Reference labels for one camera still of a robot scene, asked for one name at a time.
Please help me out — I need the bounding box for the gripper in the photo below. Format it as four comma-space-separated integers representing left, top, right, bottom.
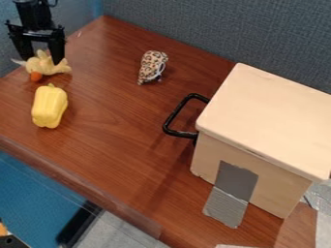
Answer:
4, 19, 68, 66

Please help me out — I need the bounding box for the yellow plush duck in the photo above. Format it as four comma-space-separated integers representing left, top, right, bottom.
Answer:
9, 48, 73, 82

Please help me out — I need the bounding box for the yellow toy pepper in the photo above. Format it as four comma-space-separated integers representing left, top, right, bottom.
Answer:
29, 82, 71, 130

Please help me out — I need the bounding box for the leopard print plush toy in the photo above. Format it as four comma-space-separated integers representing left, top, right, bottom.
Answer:
135, 49, 170, 86

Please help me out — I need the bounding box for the drawer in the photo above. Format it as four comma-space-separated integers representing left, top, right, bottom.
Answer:
161, 92, 213, 146

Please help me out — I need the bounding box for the cabinet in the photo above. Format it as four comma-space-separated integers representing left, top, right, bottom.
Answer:
189, 62, 331, 230

